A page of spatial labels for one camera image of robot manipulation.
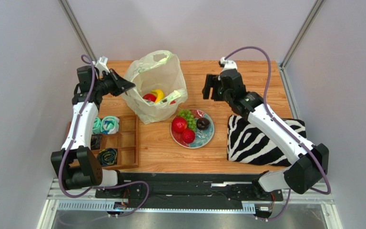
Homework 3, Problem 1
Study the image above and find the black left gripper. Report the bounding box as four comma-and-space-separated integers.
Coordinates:
94, 69, 135, 97

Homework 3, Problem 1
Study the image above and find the red apple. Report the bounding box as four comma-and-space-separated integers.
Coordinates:
142, 93, 157, 102

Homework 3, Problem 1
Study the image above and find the pale green plastic bag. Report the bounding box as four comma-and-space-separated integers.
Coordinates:
122, 50, 188, 124

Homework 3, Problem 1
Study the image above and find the yellow banana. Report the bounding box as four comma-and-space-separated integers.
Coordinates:
151, 89, 164, 103

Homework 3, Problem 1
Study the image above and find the dark avocado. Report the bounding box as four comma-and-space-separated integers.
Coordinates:
196, 117, 211, 130

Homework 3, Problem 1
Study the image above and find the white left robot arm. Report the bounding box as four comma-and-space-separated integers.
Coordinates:
51, 66, 135, 190

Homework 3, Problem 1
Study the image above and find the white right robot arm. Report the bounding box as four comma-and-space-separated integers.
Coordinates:
202, 69, 329, 194

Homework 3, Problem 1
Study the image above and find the teal white rolled sock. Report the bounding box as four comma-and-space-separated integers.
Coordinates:
101, 116, 120, 135

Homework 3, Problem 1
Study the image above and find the green grape bunch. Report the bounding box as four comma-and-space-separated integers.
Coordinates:
177, 109, 196, 131

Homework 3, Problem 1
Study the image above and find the red round fruit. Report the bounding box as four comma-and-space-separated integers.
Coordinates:
171, 116, 187, 133

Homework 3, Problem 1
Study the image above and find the patterned ceramic plate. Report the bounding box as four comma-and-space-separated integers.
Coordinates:
170, 109, 214, 149

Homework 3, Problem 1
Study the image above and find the wooden compartment tray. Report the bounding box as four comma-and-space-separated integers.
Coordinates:
72, 115, 140, 170

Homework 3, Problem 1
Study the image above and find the black rolled sock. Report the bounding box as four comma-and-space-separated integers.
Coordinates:
91, 134, 102, 150

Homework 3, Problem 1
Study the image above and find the zebra striped cushion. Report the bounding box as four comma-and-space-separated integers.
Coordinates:
227, 115, 291, 167

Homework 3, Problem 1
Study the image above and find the dark green rolled sock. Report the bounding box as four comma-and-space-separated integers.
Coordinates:
97, 148, 118, 167

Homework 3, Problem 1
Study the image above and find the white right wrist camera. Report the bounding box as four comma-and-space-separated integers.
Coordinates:
219, 57, 237, 72

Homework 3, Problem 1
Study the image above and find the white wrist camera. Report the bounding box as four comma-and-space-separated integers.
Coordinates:
94, 56, 110, 76
219, 57, 237, 72

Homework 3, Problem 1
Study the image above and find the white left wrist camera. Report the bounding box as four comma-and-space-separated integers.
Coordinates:
94, 56, 110, 76

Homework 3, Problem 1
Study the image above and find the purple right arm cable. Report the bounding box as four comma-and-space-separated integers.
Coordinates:
223, 46, 332, 222

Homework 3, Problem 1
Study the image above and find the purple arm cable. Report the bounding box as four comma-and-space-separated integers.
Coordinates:
57, 54, 150, 218
223, 46, 332, 222

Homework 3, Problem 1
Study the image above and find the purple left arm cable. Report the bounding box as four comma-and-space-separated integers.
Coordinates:
57, 54, 150, 218

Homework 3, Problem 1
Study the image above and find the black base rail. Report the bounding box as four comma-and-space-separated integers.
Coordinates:
95, 172, 286, 211

